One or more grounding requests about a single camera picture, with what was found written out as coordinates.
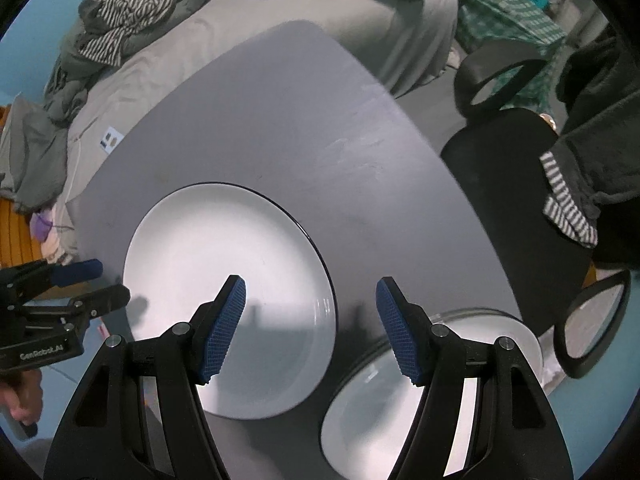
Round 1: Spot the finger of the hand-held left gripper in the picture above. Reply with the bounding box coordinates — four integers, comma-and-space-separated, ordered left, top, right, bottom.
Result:
0, 259, 104, 293
25, 284, 132, 332

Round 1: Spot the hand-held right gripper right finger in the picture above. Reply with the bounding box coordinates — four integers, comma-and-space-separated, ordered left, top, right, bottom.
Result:
375, 276, 576, 480

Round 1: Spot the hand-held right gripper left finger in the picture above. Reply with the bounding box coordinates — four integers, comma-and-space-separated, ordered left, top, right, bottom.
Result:
44, 274, 248, 480

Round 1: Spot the white plate black rim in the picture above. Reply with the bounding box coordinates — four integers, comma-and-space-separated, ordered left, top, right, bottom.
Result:
122, 181, 338, 421

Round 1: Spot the white bowl black rim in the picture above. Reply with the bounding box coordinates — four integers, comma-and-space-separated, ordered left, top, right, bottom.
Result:
320, 307, 543, 480

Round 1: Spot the person's left hand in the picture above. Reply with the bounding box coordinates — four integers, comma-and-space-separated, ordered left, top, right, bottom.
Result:
0, 369, 45, 436

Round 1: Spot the purple cloth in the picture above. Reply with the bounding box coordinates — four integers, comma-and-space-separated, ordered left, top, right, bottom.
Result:
31, 210, 57, 242

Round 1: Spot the black office chair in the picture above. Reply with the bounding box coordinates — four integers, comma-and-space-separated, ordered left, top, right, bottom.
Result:
440, 44, 633, 380

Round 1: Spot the striped grey white towel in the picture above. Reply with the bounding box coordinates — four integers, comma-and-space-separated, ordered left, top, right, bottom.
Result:
539, 151, 599, 249

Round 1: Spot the striped grey white cloth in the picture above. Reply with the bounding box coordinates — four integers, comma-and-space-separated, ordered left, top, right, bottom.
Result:
79, 0, 177, 67

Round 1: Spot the dark fleece cloth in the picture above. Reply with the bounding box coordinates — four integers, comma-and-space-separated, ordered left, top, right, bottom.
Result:
549, 22, 640, 273

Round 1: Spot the bed with beige sheet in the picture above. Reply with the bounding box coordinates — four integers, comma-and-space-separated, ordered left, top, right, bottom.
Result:
50, 0, 458, 271

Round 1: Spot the green checkered cloth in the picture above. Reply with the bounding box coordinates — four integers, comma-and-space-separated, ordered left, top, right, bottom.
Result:
417, 0, 567, 113

